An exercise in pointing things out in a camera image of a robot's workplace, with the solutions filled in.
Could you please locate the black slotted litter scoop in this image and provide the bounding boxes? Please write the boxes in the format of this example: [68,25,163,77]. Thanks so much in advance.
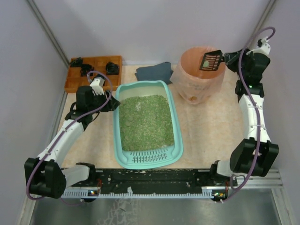
[199,50,224,72]

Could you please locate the green litter clump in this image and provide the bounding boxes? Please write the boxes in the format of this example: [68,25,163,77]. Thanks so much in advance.
[202,60,210,68]

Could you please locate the teal plastic litter box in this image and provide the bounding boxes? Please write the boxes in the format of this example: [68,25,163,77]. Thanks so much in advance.
[113,81,183,169]

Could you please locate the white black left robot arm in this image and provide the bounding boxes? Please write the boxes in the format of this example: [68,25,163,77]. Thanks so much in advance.
[24,86,120,201]

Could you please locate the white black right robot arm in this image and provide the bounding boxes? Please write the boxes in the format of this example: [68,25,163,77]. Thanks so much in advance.
[113,49,279,180]

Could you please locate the dark rolled cloth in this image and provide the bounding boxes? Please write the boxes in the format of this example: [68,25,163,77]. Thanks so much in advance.
[105,61,120,75]
[80,63,94,77]
[70,57,83,68]

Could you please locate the wooden compartment tray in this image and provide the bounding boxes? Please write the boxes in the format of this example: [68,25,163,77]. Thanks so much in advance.
[64,55,123,94]

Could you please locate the orange bagged trash bin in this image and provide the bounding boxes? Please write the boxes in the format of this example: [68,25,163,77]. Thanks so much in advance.
[170,46,226,105]

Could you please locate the folded dark grey cloth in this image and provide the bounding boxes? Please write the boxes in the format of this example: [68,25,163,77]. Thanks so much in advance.
[135,62,173,85]

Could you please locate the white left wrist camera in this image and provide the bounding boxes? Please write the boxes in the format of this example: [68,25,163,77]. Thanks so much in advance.
[90,77,105,96]

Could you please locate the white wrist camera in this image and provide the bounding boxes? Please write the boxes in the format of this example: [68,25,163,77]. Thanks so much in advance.
[246,37,270,56]
[90,77,105,96]

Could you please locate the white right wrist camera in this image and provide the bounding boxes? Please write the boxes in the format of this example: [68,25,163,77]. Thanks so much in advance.
[246,37,270,56]

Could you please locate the black rail base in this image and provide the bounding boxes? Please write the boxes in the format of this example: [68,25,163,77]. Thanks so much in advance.
[72,169,230,194]

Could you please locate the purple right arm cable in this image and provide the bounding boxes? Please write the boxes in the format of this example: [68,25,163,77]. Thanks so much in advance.
[220,27,276,203]

